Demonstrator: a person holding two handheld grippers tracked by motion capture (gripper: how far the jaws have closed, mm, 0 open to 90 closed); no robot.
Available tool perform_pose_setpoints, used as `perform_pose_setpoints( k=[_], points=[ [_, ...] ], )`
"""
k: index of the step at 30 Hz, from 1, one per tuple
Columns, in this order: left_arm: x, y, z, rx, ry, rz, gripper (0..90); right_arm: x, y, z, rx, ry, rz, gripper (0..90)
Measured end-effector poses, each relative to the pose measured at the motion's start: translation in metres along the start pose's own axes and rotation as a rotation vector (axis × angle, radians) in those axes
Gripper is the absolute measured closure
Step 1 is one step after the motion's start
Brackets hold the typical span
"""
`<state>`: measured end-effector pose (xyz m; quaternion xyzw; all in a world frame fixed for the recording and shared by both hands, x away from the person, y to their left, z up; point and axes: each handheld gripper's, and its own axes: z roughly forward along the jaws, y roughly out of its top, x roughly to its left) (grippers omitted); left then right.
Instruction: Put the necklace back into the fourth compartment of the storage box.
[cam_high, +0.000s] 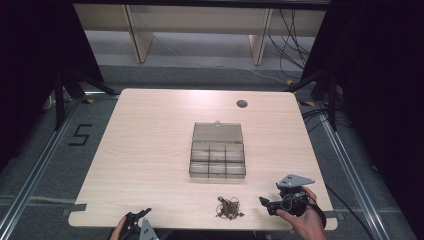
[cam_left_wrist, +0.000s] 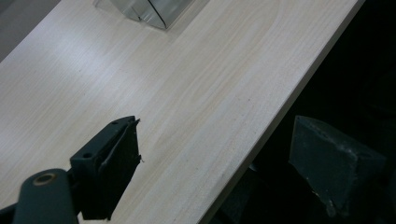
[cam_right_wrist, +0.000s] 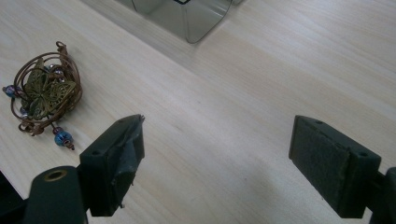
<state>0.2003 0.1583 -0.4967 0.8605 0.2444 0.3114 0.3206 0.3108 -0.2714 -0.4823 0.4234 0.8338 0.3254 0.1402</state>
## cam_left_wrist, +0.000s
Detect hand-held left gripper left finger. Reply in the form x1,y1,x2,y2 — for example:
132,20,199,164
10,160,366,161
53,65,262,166
69,115,143,221

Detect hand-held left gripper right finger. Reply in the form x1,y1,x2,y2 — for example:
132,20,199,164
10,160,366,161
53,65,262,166
288,115,388,218

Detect clear plastic container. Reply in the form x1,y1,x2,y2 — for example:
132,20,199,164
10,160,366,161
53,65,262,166
92,0,194,31

